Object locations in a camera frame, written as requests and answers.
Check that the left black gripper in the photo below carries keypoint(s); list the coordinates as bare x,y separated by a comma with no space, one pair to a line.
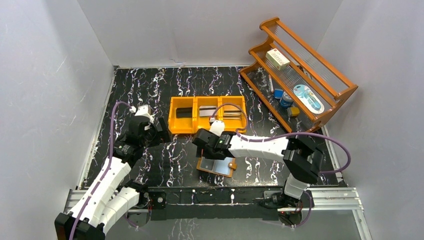
159,133

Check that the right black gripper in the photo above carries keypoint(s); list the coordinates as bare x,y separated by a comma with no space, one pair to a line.
204,144

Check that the orange card holder wallet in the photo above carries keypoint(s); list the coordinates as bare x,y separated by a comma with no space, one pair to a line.
224,167

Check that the orange three-compartment bin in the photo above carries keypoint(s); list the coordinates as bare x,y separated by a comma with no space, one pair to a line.
191,125

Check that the silver card stack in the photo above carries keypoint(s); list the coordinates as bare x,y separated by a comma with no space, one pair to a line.
206,111

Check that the orange card stack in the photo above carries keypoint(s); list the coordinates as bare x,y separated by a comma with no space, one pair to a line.
232,112

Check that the blue packaged cutter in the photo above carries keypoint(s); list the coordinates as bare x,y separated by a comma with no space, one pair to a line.
309,99

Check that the orange wooden shelf rack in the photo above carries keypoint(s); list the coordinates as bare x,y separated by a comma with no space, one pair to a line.
307,67

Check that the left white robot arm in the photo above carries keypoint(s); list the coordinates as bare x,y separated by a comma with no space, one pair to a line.
107,199

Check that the black card in bin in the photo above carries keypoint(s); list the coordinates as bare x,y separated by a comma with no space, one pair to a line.
184,112

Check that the blue eraser block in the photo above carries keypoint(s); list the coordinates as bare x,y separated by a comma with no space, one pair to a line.
278,93

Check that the yellow grey sharpener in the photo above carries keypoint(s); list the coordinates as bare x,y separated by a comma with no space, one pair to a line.
293,112

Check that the white pen marker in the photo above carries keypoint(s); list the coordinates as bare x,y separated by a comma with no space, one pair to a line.
270,83

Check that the white red box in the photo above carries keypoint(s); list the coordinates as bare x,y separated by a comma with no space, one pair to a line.
277,59

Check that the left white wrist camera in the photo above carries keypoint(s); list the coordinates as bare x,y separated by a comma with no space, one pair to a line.
143,111

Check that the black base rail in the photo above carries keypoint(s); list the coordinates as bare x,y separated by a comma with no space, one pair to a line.
264,203

